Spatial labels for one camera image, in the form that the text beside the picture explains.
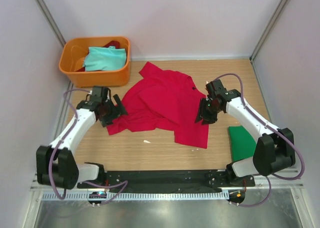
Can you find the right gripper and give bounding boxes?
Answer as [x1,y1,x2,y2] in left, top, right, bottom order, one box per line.
[195,97,223,125]

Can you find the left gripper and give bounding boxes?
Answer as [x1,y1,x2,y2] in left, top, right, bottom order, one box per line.
[99,94,128,127]

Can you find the red t-shirt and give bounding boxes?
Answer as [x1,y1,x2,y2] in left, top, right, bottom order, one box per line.
[107,62,209,149]

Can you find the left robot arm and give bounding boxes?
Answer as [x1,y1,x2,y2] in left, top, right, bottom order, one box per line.
[36,94,127,190]

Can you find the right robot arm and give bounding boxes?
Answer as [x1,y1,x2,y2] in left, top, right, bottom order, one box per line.
[195,89,296,186]

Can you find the folded green t-shirt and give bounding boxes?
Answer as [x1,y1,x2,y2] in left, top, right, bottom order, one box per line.
[227,126,256,162]

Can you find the teal t-shirt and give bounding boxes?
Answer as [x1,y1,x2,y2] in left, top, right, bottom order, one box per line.
[83,46,127,72]

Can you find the orange garment in bin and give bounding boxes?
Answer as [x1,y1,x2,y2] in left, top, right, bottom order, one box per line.
[74,57,85,72]

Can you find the dark red garment in bin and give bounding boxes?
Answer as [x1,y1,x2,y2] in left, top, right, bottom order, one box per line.
[104,40,120,49]

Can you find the orange plastic bin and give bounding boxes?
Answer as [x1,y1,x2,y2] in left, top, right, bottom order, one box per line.
[58,36,131,88]

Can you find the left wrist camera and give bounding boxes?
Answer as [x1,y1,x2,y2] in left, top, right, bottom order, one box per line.
[86,86,111,103]

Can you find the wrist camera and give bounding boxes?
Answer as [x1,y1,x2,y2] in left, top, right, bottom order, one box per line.
[86,86,111,103]
[205,79,227,97]

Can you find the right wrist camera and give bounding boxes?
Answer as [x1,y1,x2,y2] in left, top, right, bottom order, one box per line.
[205,79,227,97]

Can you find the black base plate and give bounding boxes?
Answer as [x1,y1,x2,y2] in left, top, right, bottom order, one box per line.
[91,170,256,194]

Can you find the slotted cable duct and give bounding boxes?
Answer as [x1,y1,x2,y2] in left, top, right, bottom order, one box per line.
[41,191,230,201]

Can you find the aluminium frame rail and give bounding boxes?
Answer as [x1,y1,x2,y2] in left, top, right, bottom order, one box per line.
[29,175,305,192]

